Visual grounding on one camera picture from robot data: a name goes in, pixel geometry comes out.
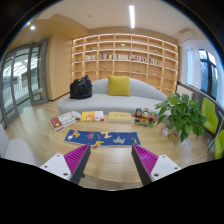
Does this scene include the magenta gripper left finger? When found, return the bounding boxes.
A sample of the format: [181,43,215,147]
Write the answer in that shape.
[41,144,91,184]

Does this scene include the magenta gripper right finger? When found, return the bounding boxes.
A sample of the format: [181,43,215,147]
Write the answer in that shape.
[131,144,180,185]

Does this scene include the blue patterned towel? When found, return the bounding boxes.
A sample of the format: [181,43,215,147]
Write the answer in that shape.
[65,129,140,148]

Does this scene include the red white book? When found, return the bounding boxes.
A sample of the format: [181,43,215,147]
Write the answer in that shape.
[50,112,76,131]

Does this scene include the colourful toy figurines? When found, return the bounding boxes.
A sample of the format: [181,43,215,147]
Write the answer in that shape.
[133,108,157,128]

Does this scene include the yellow white book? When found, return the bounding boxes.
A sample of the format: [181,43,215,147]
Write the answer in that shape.
[81,111,104,121]

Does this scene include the white chair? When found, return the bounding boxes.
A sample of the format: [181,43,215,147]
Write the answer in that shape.
[0,124,42,167]

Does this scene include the green potted plant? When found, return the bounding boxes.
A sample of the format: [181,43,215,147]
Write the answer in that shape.
[155,93,206,141]

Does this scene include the grey curved sofa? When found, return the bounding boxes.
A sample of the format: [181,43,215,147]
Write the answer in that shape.
[57,78,167,115]

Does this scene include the black bag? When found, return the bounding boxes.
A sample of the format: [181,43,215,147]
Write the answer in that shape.
[70,75,92,99]

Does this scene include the green chair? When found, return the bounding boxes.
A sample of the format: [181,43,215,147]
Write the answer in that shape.
[201,98,218,134]

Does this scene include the yellow cushion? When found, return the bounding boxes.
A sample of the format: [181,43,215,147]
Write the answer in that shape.
[108,76,130,96]

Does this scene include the grey glass door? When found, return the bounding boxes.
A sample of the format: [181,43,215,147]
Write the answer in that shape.
[0,40,48,127]

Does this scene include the white curtain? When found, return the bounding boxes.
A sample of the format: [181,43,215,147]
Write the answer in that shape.
[186,48,201,89]

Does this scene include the white air conditioner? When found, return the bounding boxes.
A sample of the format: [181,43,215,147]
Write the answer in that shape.
[179,30,195,43]

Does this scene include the ceiling strip light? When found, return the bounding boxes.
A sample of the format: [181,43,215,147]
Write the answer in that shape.
[129,5,135,29]

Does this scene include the wooden wall bookshelf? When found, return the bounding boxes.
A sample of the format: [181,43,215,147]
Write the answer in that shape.
[72,33,178,95]

